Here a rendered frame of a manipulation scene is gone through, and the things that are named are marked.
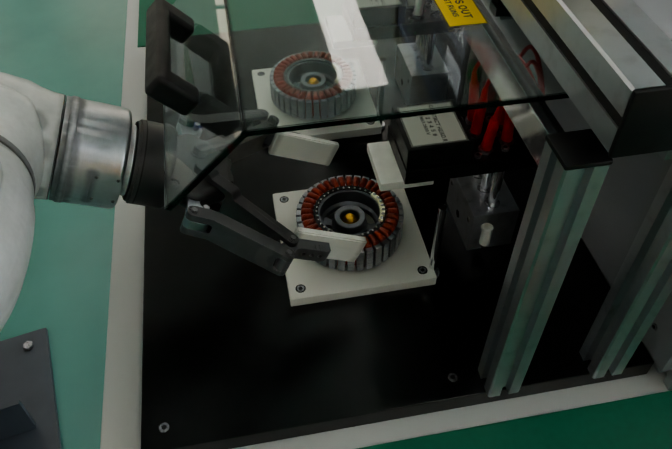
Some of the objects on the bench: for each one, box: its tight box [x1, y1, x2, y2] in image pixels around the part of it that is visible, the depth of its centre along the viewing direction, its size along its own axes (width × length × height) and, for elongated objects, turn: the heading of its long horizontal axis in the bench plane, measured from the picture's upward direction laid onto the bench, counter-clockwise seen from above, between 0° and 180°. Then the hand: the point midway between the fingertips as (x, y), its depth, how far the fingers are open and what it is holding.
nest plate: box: [273, 188, 437, 306], centre depth 72 cm, size 15×15×1 cm
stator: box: [296, 175, 404, 271], centre depth 70 cm, size 11×11×4 cm
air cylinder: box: [446, 173, 520, 250], centre depth 72 cm, size 5×8×6 cm
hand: (336, 197), depth 67 cm, fingers open, 13 cm apart
